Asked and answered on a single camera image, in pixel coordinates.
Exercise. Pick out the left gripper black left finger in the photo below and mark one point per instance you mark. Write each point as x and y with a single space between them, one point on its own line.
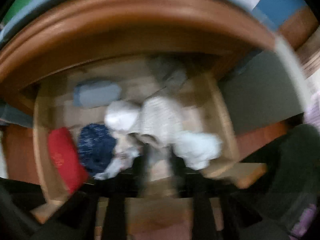
128 183

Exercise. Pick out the wooden drawer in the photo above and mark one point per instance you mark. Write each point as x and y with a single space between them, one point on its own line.
203 111

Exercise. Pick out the purple floral sleeve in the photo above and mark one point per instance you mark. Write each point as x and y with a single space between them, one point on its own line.
300 228

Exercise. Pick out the navy speckled underwear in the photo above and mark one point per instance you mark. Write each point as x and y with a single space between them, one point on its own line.
95 148

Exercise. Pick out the pale blue white underwear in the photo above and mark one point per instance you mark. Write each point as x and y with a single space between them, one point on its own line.
197 149

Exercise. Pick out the wooden nightstand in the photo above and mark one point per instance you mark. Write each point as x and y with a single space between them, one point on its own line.
76 32

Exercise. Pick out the red underwear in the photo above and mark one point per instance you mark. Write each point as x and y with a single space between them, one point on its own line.
64 156

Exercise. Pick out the white ribbed underwear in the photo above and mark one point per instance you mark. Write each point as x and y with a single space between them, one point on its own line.
161 118

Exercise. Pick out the pale grey underwear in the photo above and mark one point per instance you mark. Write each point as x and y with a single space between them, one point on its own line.
121 115

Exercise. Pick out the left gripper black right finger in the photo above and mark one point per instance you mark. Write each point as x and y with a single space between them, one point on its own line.
191 184

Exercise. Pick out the light blue patterned underwear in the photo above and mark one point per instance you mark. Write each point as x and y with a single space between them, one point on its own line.
126 150

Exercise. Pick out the folded light blue garment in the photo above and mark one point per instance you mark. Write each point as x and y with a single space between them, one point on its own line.
95 93

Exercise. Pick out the grey ribbed garment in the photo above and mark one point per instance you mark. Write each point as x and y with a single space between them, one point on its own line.
168 72

